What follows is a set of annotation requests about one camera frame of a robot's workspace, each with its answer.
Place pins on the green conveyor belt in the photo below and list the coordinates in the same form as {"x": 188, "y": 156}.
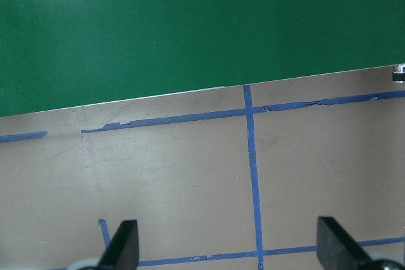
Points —
{"x": 57, "y": 54}

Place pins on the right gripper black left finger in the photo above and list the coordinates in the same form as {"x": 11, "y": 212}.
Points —
{"x": 123, "y": 251}

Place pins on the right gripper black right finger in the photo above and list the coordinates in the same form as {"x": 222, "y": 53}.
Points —
{"x": 337, "y": 250}

